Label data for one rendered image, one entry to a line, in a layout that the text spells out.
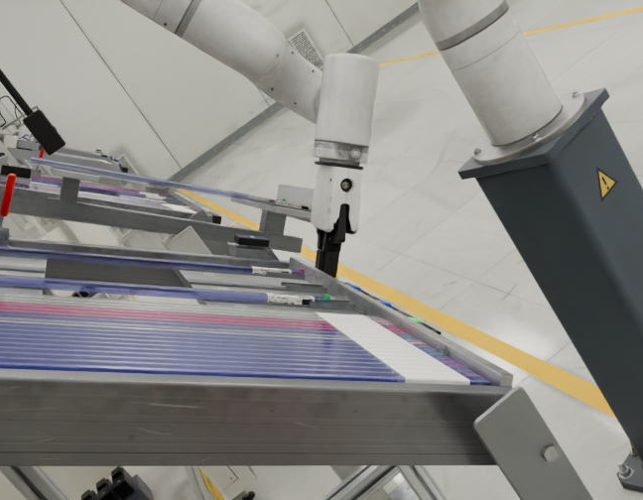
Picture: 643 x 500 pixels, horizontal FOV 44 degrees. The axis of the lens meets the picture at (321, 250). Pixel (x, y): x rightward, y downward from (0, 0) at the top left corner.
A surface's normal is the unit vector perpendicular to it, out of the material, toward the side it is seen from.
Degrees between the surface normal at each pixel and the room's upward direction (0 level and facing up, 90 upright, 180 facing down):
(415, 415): 90
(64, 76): 90
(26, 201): 90
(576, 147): 90
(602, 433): 0
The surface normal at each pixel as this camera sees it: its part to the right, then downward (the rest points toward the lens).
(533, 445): 0.31, 0.14
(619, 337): -0.64, 0.61
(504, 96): -0.20, 0.45
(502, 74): -0.02, 0.36
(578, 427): -0.54, -0.79
